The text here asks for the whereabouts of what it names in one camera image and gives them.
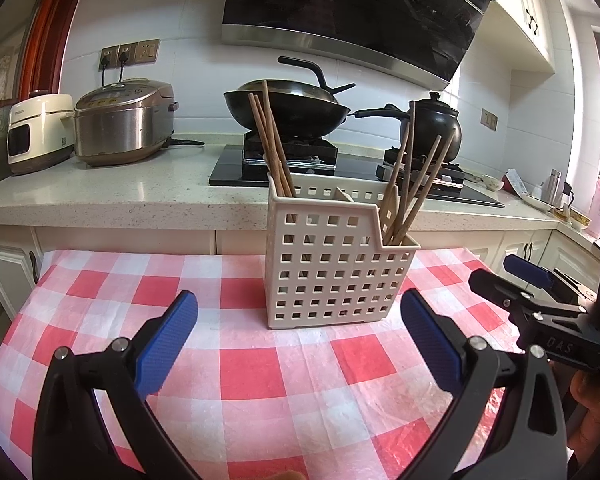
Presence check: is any black clay pot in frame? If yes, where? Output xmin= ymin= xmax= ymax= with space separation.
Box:
xmin=407 ymin=91 xmax=462 ymax=163

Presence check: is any steel bottle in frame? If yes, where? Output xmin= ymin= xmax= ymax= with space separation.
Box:
xmin=540 ymin=169 xmax=563 ymax=206

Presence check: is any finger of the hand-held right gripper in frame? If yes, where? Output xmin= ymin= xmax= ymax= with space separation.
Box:
xmin=469 ymin=268 xmax=543 ymax=328
xmin=503 ymin=254 xmax=581 ymax=306

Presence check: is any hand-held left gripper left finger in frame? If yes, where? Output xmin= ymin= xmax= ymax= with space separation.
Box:
xmin=32 ymin=290 xmax=199 ymax=480

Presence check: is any silver rice cooker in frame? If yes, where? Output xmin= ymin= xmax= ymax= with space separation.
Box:
xmin=73 ymin=78 xmax=180 ymax=167

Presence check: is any red white checked tablecloth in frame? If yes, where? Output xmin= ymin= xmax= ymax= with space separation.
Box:
xmin=0 ymin=247 xmax=571 ymax=480

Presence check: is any white plastic utensil basket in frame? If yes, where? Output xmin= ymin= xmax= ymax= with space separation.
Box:
xmin=266 ymin=172 xmax=422 ymax=331

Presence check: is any white kitchen counter cabinet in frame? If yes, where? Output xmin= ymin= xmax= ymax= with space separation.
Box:
xmin=0 ymin=150 xmax=600 ymax=376

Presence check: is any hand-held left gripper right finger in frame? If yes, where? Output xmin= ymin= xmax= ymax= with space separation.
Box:
xmin=395 ymin=288 xmax=568 ymax=480

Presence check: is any black glass gas cooktop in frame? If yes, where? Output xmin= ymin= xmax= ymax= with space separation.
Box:
xmin=209 ymin=132 xmax=506 ymax=208

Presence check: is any black curved handle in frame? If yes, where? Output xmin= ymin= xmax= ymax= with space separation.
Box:
xmin=278 ymin=56 xmax=357 ymax=95

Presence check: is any white small kitchen appliance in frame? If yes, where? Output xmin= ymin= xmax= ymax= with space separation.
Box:
xmin=6 ymin=90 xmax=76 ymax=176

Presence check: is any set of wooden chopsticks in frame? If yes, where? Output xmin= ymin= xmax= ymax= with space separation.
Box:
xmin=247 ymin=80 xmax=457 ymax=248

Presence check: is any white upper cabinet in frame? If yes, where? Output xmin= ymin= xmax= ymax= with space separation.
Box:
xmin=472 ymin=0 xmax=556 ymax=73

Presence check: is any person's right hand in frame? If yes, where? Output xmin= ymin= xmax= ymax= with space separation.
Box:
xmin=570 ymin=372 xmax=600 ymax=461

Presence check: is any black range hood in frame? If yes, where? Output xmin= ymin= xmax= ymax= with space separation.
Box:
xmin=221 ymin=0 xmax=498 ymax=92

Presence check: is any red white packet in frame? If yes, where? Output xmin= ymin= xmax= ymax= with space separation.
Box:
xmin=503 ymin=169 xmax=531 ymax=196

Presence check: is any wooden framed glass door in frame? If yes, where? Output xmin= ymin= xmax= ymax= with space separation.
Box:
xmin=0 ymin=0 xmax=87 ymax=161

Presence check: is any black wok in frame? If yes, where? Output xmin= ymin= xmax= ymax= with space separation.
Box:
xmin=223 ymin=79 xmax=411 ymax=139

